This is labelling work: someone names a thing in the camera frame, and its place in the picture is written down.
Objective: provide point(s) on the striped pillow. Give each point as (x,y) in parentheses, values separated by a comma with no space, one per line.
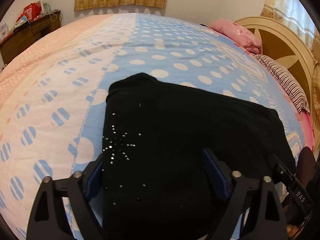
(286,80)

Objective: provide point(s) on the black pants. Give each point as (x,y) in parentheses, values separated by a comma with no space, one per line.
(159,182)

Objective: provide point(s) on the patterned bed sheet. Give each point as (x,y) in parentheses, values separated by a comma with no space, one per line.
(53,94)

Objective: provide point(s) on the white greeting card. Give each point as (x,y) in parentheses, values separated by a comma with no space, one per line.
(3,31)

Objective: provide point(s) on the red gift box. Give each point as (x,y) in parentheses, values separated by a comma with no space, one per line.
(31,11)

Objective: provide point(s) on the brown wooden desk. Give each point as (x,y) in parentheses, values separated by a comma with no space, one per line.
(28,33)

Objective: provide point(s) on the side window curtain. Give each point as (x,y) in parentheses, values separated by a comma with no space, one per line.
(292,14)

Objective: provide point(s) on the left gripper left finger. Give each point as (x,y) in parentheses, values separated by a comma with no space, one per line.
(48,219)

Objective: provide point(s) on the cream wooden headboard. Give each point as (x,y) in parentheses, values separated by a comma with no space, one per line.
(286,48)

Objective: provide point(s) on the pink floral pillow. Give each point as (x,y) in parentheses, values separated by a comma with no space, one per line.
(240,35)

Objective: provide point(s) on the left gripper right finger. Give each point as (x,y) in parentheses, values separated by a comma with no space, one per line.
(253,206)

